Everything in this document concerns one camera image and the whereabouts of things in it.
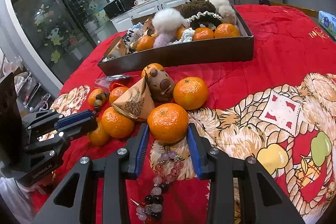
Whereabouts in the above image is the white kitchen cabinet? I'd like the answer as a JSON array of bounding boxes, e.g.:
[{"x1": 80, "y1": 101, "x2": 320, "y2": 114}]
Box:
[{"x1": 110, "y1": 0, "x2": 191, "y2": 32}]

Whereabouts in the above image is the blue tissue pack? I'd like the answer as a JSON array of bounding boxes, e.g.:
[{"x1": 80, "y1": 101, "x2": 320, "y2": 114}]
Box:
[{"x1": 318, "y1": 10, "x2": 336, "y2": 39}]

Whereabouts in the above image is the orange mandarin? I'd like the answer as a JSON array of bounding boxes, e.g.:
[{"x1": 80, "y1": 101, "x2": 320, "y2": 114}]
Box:
[{"x1": 147, "y1": 103, "x2": 189, "y2": 144}]

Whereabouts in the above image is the wooden bead bracelet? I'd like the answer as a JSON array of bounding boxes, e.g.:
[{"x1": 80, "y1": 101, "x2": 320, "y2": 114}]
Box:
[{"x1": 93, "y1": 91, "x2": 110, "y2": 112}]

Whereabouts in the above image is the white fluffy pompom plush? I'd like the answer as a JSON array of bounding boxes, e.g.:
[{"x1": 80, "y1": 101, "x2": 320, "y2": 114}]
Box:
[{"x1": 152, "y1": 8, "x2": 187, "y2": 48}]

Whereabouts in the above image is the mandarin in tray right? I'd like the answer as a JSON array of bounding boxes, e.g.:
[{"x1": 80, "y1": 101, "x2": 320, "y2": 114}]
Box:
[{"x1": 214, "y1": 23, "x2": 240, "y2": 38}]

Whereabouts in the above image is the red printed blanket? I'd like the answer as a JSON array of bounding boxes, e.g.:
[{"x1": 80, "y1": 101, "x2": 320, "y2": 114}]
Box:
[{"x1": 30, "y1": 4, "x2": 336, "y2": 224}]

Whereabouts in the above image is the mandarin in tray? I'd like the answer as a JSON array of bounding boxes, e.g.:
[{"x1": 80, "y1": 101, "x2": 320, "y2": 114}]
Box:
[
  {"x1": 214, "y1": 23, "x2": 240, "y2": 38},
  {"x1": 193, "y1": 27, "x2": 214, "y2": 41}
]

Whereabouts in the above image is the pink crystal bead bracelet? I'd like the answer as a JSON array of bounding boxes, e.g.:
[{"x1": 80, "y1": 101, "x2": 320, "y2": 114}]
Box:
[{"x1": 130, "y1": 151, "x2": 185, "y2": 222}]

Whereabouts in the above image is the dark brown fuzzy scrunchie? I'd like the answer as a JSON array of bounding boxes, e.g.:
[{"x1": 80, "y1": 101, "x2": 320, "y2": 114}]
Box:
[{"x1": 180, "y1": 0, "x2": 216, "y2": 19}]

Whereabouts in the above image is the cream fluffy plush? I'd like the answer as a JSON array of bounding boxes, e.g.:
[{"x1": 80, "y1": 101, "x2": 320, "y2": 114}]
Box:
[{"x1": 209, "y1": 0, "x2": 237, "y2": 25}]

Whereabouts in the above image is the black white lace scrunchie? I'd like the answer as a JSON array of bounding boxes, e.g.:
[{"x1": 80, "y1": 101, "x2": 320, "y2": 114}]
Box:
[{"x1": 187, "y1": 11, "x2": 223, "y2": 30}]

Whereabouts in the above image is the mandarin beside capybara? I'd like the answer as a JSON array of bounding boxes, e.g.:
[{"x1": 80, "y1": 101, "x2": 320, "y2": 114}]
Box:
[{"x1": 173, "y1": 77, "x2": 209, "y2": 110}]

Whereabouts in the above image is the dark brown cardboard tray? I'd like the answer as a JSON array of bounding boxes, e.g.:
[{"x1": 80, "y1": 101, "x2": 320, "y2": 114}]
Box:
[{"x1": 98, "y1": 5, "x2": 254, "y2": 76}]

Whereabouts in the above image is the black microwave oven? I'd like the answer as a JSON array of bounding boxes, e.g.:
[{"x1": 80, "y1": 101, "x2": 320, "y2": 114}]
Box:
[{"x1": 104, "y1": 0, "x2": 136, "y2": 19}]

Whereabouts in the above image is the brown capybara plush toy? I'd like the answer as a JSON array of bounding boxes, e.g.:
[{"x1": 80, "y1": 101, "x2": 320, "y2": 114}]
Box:
[{"x1": 146, "y1": 68, "x2": 175, "y2": 102}]

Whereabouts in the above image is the black glass sliding door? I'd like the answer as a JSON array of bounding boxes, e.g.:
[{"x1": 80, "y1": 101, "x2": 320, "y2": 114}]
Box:
[{"x1": 11, "y1": 0, "x2": 116, "y2": 83}]

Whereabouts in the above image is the mandarin in tray middle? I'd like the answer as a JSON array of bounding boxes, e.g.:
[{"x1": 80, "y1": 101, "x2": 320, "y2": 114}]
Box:
[{"x1": 193, "y1": 27, "x2": 214, "y2": 41}]

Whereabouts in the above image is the kraft paper pyramid pack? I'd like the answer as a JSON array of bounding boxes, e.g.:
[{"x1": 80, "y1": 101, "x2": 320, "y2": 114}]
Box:
[{"x1": 112, "y1": 77, "x2": 155, "y2": 122}]

